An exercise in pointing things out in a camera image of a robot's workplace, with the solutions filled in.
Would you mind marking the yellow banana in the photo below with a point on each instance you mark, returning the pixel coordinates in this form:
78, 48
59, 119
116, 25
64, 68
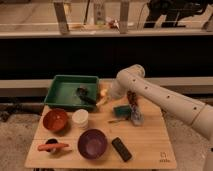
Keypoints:
104, 97

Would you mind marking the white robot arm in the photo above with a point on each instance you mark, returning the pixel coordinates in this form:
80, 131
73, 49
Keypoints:
197, 114

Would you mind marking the green plastic tray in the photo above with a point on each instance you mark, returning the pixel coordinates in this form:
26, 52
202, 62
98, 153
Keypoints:
63, 92

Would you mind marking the black ladle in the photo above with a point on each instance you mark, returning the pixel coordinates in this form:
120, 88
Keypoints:
82, 94

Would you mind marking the green sponge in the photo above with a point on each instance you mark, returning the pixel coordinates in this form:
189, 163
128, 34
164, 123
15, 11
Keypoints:
122, 111

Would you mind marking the wooden spoon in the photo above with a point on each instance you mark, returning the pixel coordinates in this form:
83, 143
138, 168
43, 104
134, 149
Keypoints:
118, 120

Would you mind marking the white cup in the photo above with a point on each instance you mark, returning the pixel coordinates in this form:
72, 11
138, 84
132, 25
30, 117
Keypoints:
81, 118

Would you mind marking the black rectangular block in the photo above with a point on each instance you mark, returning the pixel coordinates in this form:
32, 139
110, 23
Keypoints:
121, 149

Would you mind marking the purple bowl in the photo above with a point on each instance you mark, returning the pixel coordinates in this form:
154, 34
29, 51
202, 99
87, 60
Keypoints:
92, 144

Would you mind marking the red bowl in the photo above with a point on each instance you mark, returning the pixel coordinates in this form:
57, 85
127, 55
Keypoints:
55, 120

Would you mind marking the small black cup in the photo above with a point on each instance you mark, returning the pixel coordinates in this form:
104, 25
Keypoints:
51, 141

